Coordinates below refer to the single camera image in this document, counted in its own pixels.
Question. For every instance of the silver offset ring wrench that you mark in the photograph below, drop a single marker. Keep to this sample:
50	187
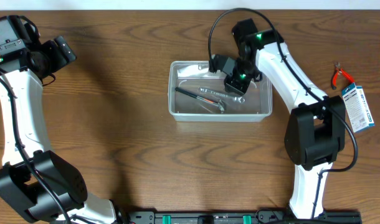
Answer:
238	99

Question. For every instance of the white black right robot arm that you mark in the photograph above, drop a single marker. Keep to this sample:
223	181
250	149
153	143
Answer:
314	135

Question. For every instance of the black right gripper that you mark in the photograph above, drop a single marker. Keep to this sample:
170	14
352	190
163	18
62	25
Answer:
230	84

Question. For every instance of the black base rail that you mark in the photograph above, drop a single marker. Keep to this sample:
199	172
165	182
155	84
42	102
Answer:
263	216

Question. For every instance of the white teal screwdriver box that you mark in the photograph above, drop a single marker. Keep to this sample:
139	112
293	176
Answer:
357	108

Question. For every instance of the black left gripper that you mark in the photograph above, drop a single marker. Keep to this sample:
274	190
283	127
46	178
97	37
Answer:
47	48

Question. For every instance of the clear plastic container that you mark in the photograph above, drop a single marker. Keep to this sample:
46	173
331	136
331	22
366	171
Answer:
190	75

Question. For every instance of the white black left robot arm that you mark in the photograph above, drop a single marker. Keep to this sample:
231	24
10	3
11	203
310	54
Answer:
34	181

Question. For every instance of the red black handled pliers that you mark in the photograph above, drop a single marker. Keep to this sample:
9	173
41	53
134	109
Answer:
339	72

